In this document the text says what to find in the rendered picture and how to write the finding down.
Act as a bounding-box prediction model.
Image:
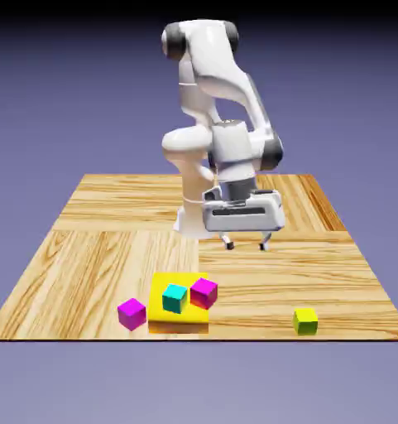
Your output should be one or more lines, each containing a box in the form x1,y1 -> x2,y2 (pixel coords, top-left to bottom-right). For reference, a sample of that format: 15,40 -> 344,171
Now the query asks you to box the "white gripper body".
202,189 -> 286,233

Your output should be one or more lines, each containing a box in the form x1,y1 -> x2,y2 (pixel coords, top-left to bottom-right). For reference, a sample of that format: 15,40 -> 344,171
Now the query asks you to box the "small magenta cube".
117,297 -> 147,332
189,277 -> 218,311

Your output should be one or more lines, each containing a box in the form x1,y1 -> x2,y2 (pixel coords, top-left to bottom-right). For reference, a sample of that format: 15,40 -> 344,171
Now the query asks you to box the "large yellow box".
147,272 -> 210,335

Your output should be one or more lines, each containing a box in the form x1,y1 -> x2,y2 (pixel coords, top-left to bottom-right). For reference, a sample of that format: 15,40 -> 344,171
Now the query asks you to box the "small yellow-green cube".
291,307 -> 319,336

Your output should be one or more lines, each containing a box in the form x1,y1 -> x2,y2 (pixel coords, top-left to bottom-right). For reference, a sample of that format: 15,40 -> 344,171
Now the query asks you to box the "small cyan cube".
161,283 -> 189,315

